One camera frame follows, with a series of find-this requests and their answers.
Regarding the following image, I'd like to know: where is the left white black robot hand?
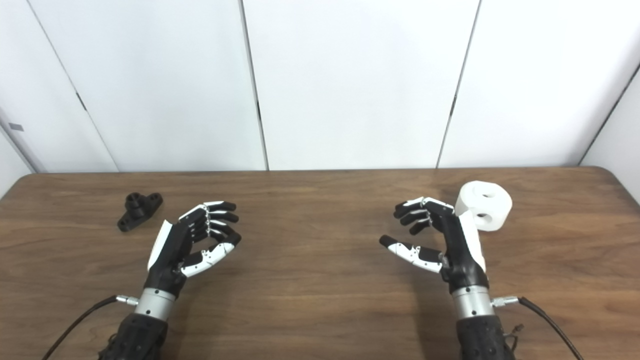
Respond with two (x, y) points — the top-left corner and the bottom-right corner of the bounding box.
(145, 201), (242, 297)

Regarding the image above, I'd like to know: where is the black plastic holder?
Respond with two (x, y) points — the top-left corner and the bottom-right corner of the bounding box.
(117, 192), (164, 232)

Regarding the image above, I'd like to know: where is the thick black left wrist cable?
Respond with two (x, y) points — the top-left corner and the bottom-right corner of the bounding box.
(41, 294), (140, 360)

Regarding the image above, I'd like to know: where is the thick black right wrist cable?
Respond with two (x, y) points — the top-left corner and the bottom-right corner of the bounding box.
(491, 295), (585, 360)

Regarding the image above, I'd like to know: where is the thin black wire with plug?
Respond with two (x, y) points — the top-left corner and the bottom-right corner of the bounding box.
(502, 323), (525, 351)

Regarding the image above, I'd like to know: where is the round white plastic piece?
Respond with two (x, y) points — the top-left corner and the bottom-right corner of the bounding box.
(454, 180), (513, 232)

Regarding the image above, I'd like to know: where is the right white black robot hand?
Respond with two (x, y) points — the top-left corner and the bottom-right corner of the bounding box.
(379, 196), (490, 295)

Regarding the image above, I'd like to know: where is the thick black wrist cable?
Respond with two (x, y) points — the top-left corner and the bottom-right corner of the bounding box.
(491, 295), (585, 360)
(41, 294), (140, 360)

